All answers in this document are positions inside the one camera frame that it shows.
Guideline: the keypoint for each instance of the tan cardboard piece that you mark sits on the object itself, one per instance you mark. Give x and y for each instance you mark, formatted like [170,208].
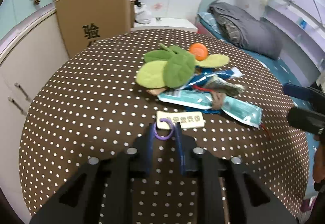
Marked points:
[155,91]

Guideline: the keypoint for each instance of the blue striped pillow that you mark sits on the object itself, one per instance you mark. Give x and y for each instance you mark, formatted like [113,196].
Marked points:
[205,19]

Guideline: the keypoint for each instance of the white board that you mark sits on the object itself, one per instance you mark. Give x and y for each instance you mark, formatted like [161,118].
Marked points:
[172,24]

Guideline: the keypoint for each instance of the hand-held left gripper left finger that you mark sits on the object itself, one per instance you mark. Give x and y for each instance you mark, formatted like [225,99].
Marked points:
[151,145]

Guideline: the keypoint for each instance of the faded pink butterfly sticker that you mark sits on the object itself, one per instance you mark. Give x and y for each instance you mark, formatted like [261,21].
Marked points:
[158,6]

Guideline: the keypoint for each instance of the person's right hand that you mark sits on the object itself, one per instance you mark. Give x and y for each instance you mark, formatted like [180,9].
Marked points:
[319,163]

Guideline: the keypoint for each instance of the purple wall shelf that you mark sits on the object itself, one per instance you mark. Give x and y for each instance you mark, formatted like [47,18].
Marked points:
[292,33]

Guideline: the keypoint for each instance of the green plush leaf toy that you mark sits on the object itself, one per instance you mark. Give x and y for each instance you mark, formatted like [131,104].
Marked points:
[177,69]

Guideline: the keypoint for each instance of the teal printed bed sheet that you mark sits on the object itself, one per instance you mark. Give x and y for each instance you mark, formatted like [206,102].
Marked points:
[279,69]

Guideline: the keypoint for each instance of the teal plastic packet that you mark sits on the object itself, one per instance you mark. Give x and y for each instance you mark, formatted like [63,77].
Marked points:
[182,98]
[243,112]

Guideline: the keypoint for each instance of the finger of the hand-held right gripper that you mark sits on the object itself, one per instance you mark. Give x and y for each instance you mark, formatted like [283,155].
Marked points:
[297,92]
[304,120]

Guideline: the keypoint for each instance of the grey pillow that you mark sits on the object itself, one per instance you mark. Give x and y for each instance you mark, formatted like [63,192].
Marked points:
[254,33]

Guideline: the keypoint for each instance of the large cardboard box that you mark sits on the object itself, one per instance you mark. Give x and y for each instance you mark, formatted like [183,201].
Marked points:
[96,10]

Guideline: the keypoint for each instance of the brown crumpled paper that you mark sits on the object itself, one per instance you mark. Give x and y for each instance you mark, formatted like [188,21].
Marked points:
[217,101]

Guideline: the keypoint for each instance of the small blue box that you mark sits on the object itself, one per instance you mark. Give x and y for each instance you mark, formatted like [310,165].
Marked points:
[302,22]

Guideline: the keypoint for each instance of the orange ball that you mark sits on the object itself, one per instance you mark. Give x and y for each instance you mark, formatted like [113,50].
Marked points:
[198,51]

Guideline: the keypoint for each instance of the blue plastic wrapper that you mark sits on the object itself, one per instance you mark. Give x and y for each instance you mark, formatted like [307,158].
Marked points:
[212,76]

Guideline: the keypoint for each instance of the white curved cabinet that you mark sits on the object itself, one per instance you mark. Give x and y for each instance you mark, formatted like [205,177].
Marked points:
[30,61]

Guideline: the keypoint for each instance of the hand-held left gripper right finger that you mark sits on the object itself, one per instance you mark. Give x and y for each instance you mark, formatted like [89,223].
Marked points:
[180,147]

